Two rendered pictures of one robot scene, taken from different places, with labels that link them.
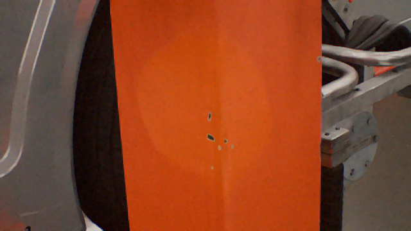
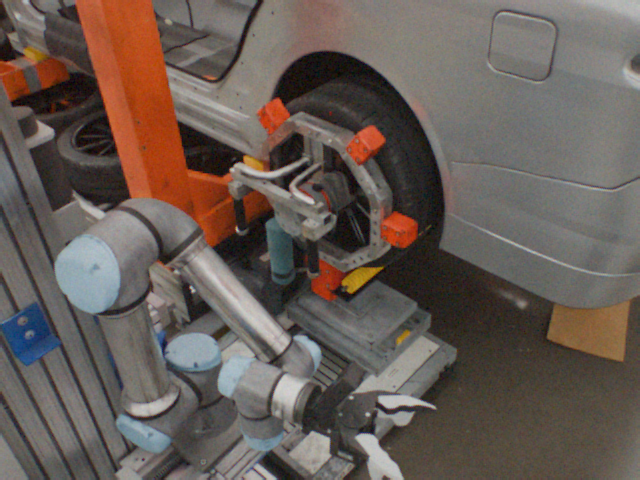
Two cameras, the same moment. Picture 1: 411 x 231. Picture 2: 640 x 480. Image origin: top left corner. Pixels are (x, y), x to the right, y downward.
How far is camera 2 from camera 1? 245 cm
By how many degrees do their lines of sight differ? 77
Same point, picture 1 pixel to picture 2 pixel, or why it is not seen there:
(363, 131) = (288, 213)
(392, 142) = not seen: outside the picture
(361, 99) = (259, 186)
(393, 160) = not seen: outside the picture
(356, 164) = (285, 224)
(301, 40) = (123, 108)
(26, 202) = (250, 137)
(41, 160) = (255, 126)
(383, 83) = (273, 191)
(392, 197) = not seen: outside the picture
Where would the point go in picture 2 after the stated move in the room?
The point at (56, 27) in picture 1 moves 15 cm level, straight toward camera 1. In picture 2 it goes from (260, 80) to (218, 86)
